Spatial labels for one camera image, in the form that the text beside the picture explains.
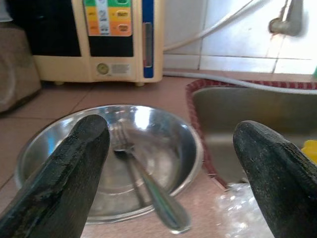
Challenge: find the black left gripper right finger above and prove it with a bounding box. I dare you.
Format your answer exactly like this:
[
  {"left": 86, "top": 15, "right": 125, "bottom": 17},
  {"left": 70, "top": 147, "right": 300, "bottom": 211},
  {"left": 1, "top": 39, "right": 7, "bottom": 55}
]
[{"left": 232, "top": 120, "right": 317, "bottom": 238}]

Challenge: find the grey drain hose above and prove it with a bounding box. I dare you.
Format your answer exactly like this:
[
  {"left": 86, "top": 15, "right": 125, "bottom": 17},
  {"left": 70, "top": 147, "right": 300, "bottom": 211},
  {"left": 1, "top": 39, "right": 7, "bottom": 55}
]
[{"left": 162, "top": 70, "right": 317, "bottom": 95}]

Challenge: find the jar with brown contents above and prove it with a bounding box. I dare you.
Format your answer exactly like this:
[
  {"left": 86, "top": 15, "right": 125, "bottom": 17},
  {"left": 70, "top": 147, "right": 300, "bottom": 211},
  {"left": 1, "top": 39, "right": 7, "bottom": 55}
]
[{"left": 0, "top": 22, "right": 42, "bottom": 114}]

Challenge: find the clear bubble wrap sheet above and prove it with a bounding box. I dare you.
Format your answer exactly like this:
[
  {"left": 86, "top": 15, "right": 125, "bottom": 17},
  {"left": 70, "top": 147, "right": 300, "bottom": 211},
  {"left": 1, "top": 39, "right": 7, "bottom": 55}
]
[{"left": 210, "top": 182, "right": 275, "bottom": 238}]

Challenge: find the yellow plastic cup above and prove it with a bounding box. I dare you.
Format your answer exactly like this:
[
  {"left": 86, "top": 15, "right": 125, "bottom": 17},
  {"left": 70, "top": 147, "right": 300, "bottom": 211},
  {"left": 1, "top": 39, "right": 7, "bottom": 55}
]
[{"left": 300, "top": 139, "right": 317, "bottom": 165}]

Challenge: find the metal faucet pipe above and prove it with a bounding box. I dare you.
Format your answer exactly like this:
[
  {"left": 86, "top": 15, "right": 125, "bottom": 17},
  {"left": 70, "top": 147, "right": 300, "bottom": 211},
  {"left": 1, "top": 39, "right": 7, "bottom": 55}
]
[{"left": 268, "top": 0, "right": 304, "bottom": 37}]

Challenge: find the thin white hose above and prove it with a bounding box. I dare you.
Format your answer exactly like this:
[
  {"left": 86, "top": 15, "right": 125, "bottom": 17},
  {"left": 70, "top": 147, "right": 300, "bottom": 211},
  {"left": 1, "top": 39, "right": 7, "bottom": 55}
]
[{"left": 163, "top": 0, "right": 263, "bottom": 52}]

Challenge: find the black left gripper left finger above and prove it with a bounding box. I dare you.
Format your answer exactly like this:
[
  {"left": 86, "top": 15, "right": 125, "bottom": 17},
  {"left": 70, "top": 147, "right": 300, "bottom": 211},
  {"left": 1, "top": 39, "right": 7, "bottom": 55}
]
[{"left": 0, "top": 114, "right": 111, "bottom": 238}]

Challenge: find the cream water ionizer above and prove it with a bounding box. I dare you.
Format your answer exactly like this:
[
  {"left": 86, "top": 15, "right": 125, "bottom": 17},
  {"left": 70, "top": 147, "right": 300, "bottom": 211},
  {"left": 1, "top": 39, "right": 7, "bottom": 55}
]
[{"left": 7, "top": 0, "right": 164, "bottom": 86}]

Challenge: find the steel spoon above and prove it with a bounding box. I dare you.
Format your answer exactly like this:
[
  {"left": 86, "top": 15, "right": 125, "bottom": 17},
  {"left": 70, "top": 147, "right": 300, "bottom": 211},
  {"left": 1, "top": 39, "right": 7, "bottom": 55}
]
[{"left": 113, "top": 144, "right": 152, "bottom": 208}]

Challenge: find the stainless steel bowl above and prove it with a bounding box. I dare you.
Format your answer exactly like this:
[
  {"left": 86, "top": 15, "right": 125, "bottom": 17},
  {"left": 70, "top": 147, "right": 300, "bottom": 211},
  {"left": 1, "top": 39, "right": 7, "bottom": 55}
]
[{"left": 14, "top": 104, "right": 204, "bottom": 224}]

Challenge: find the steel fork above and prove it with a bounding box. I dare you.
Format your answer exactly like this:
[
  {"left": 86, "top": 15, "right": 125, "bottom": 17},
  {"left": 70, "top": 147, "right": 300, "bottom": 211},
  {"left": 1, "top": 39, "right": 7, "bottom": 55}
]
[{"left": 115, "top": 121, "right": 193, "bottom": 235}]

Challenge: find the steel sink basin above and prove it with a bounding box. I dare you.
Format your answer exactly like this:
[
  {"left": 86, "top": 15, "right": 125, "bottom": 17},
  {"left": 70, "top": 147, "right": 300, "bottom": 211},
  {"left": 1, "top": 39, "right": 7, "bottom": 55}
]
[{"left": 192, "top": 86, "right": 317, "bottom": 184}]

